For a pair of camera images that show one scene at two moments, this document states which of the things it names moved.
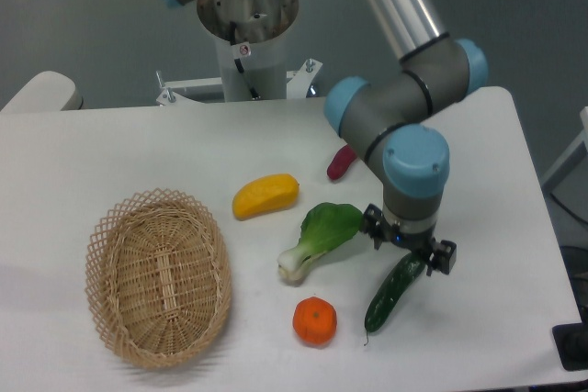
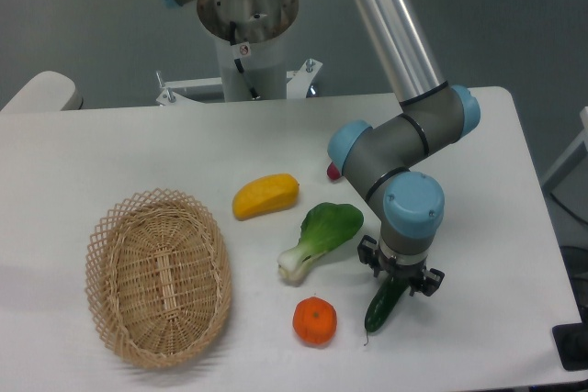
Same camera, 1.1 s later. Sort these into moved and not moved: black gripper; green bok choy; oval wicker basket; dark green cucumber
Moved: black gripper
Not moved: dark green cucumber; green bok choy; oval wicker basket
